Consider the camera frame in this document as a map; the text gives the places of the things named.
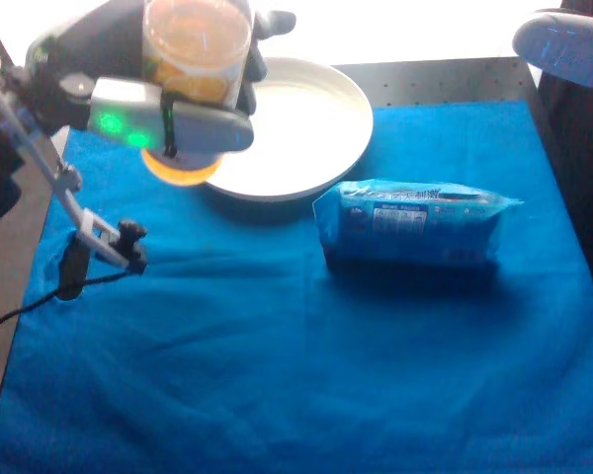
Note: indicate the white round plate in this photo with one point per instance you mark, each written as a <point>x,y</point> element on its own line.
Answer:
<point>296,128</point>

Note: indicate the blue cloth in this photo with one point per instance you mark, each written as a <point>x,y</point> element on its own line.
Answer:
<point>277,370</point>

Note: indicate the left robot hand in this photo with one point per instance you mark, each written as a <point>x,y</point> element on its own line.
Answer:
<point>59,74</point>

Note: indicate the blue snack packet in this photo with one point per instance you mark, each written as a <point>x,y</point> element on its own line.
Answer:
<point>405,227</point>

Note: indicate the orange drink bottle white cap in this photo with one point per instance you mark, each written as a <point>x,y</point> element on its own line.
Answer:
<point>197,44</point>

